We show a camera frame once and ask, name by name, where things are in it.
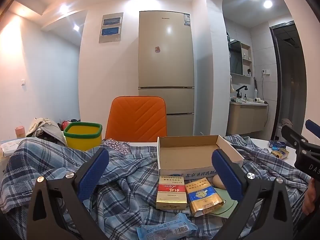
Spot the red and gold cigarette box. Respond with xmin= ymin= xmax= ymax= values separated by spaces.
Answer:
xmin=156 ymin=175 xmax=187 ymax=210

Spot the white trash bin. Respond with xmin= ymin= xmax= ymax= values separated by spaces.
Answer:
xmin=274 ymin=118 xmax=293 ymax=140

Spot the beige cloth pile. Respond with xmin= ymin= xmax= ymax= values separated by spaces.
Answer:
xmin=26 ymin=117 xmax=67 ymax=145

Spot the beige refrigerator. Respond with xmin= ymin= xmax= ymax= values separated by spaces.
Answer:
xmin=138 ymin=11 xmax=195 ymax=137

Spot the blue and gold cigarette pack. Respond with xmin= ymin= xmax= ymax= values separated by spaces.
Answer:
xmin=185 ymin=177 xmax=224 ymax=217

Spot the black faucet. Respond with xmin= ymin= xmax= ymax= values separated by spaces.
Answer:
xmin=236 ymin=85 xmax=248 ymax=98

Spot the white flat box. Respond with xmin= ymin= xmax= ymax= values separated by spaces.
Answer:
xmin=0 ymin=140 xmax=23 ymax=157

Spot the orange quilted chair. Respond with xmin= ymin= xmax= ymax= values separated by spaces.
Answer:
xmin=105 ymin=96 xmax=167 ymax=142

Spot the pale green card pouch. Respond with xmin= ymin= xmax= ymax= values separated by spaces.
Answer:
xmin=210 ymin=187 xmax=239 ymax=219

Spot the pink cup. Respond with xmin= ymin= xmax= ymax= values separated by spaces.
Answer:
xmin=14 ymin=126 xmax=26 ymax=139

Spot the blue tissue packet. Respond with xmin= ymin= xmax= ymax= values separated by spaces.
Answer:
xmin=136 ymin=212 xmax=192 ymax=240

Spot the beige vanity cabinet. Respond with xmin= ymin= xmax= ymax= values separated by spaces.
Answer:
xmin=226 ymin=101 xmax=268 ymax=135

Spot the wall niche shelf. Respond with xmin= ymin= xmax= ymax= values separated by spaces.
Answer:
xmin=241 ymin=42 xmax=252 ymax=77

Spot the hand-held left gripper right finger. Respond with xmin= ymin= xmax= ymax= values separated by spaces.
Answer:
xmin=211 ymin=149 xmax=294 ymax=240

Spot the wall electric panel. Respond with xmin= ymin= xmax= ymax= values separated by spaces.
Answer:
xmin=99 ymin=12 xmax=124 ymax=43

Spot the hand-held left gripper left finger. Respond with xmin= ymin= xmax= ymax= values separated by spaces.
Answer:
xmin=26 ymin=147 xmax=110 ymax=240

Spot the mirror cabinet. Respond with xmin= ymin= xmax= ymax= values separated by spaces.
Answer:
xmin=229 ymin=39 xmax=243 ymax=75

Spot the silver blister pill sheet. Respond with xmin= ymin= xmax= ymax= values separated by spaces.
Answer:
xmin=102 ymin=139 xmax=130 ymax=153

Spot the cardboard box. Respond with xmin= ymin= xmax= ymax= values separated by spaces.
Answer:
xmin=157 ymin=135 xmax=245 ymax=179

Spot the dark door frame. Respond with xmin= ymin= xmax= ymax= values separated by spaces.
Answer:
xmin=269 ymin=21 xmax=307 ymax=143

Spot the small gold box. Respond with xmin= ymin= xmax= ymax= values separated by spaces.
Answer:
xmin=271 ymin=148 xmax=290 ymax=160

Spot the yellow bin with green rim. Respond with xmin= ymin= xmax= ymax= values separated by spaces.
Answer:
xmin=63 ymin=122 xmax=103 ymax=152

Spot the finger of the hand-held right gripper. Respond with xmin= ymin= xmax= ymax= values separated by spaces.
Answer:
xmin=305 ymin=119 xmax=320 ymax=140
xmin=281 ymin=125 xmax=310 ymax=155

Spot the blue plaid blanket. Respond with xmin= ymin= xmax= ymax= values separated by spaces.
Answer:
xmin=0 ymin=134 xmax=312 ymax=240

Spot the beige round sponge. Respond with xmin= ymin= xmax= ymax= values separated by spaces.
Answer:
xmin=212 ymin=175 xmax=226 ymax=189

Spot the person's right hand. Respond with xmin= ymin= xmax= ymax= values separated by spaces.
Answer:
xmin=302 ymin=177 xmax=320 ymax=216

